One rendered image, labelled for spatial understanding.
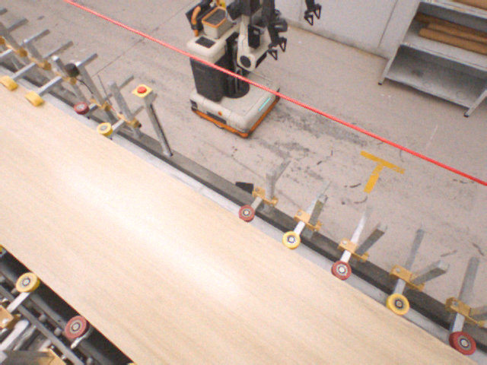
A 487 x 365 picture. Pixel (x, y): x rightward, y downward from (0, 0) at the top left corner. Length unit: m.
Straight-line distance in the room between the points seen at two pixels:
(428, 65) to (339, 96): 0.97
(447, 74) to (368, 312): 2.86
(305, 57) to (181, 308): 3.07
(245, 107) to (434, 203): 1.77
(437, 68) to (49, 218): 3.59
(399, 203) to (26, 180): 2.57
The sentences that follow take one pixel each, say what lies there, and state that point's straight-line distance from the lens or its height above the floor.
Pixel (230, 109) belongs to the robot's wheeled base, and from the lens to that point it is 2.73.
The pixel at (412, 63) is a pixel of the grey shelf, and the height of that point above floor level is 0.14.
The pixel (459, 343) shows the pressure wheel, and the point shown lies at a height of 0.91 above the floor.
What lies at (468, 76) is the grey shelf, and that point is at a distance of 3.87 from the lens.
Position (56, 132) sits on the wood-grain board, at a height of 0.90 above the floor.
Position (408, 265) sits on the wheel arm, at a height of 0.84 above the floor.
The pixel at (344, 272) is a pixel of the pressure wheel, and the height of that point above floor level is 0.90.
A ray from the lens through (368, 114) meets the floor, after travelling 3.26.
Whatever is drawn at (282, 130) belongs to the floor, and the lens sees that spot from 2.94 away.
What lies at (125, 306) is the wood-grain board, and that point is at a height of 0.90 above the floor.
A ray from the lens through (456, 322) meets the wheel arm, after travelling 1.64.
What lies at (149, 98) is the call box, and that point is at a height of 1.19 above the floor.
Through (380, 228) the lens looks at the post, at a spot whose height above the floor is 1.14.
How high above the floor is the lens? 2.24
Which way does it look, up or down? 59 degrees down
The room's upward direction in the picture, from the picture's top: 2 degrees counter-clockwise
